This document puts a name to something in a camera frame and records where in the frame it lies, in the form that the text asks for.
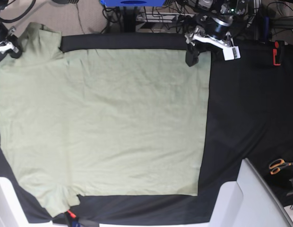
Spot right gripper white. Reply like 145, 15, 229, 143
0, 26, 22, 59

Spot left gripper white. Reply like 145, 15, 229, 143
185, 26, 241, 67

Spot light green T-shirt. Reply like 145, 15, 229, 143
0, 23, 211, 217

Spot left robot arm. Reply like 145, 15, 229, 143
185, 0, 252, 67

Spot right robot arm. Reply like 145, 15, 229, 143
0, 0, 36, 59

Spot white power strip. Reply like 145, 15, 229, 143
136, 12, 194, 23

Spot black stand pole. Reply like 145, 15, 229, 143
121, 7, 140, 33

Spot black table cloth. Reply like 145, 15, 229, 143
0, 32, 293, 226

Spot red black clamp right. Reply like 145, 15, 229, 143
273, 40, 285, 66

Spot red black clamp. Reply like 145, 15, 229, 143
273, 40, 285, 66
64, 210, 81, 227

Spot blue box on stand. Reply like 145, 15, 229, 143
100, 0, 165, 7

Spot white bin right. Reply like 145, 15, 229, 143
208, 158, 293, 227

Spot white bin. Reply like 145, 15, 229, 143
208, 158, 293, 227
0, 177, 29, 227

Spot white bin left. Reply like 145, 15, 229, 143
0, 177, 29, 227

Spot red black clamp bottom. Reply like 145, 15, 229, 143
64, 210, 81, 227

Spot blue clamp on frame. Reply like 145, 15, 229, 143
258, 17, 269, 43

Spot orange handled scissors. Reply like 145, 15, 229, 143
268, 158, 293, 175

